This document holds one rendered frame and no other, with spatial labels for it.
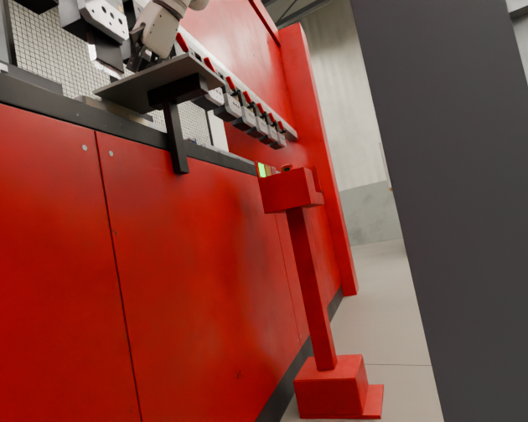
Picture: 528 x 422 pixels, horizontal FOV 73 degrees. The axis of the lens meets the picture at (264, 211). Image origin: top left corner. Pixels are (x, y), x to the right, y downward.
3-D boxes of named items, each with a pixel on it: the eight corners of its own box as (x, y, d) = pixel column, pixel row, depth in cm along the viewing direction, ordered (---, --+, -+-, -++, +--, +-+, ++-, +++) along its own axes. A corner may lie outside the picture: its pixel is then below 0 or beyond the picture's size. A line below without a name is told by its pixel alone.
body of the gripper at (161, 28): (168, 13, 94) (151, 54, 95) (143, -10, 84) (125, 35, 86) (189, 22, 92) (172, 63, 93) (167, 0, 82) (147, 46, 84)
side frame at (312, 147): (357, 295, 280) (299, 22, 297) (257, 307, 307) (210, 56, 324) (359, 288, 304) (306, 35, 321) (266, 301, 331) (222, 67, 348)
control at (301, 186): (311, 203, 111) (299, 148, 112) (264, 213, 116) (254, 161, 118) (323, 204, 129) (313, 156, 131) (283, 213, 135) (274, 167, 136)
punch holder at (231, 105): (230, 109, 158) (223, 74, 159) (213, 115, 161) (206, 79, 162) (242, 117, 172) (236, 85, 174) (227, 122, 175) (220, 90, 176)
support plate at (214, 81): (189, 55, 75) (188, 51, 75) (93, 94, 83) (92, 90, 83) (225, 84, 92) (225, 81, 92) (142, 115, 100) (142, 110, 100)
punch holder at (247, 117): (246, 120, 177) (240, 89, 178) (231, 125, 180) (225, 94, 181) (256, 127, 191) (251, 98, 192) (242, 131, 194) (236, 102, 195)
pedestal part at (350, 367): (380, 419, 103) (372, 378, 104) (299, 419, 112) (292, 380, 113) (384, 387, 122) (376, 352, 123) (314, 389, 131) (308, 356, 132)
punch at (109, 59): (97, 65, 88) (91, 29, 88) (91, 68, 88) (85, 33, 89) (126, 79, 97) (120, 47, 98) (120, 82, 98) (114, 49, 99)
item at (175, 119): (214, 162, 80) (198, 71, 82) (161, 176, 85) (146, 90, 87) (222, 163, 84) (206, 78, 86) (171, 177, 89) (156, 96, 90)
